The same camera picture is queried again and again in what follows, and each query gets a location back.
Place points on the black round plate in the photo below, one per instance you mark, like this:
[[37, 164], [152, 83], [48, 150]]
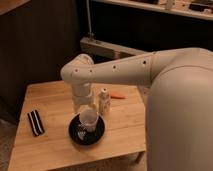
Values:
[[81, 136]]

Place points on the white plastic bottle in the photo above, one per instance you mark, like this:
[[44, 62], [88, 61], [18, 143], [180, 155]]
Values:
[[104, 101]]

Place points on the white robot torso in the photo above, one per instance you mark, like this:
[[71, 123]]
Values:
[[179, 111]]

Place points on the wall shelf with items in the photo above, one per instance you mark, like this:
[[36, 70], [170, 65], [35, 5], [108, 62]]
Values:
[[186, 8]]

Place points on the orange carrot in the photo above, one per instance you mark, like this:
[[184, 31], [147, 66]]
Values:
[[114, 96]]

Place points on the white cup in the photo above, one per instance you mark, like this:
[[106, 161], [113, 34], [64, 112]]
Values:
[[89, 118]]

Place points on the wooden table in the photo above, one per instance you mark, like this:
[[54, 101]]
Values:
[[124, 129]]

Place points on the black white striped block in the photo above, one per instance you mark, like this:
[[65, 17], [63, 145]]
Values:
[[36, 123]]

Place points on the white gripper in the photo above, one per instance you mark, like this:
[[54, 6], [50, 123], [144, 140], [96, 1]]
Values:
[[82, 94]]

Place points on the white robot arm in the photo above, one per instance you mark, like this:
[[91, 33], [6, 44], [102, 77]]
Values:
[[81, 72]]

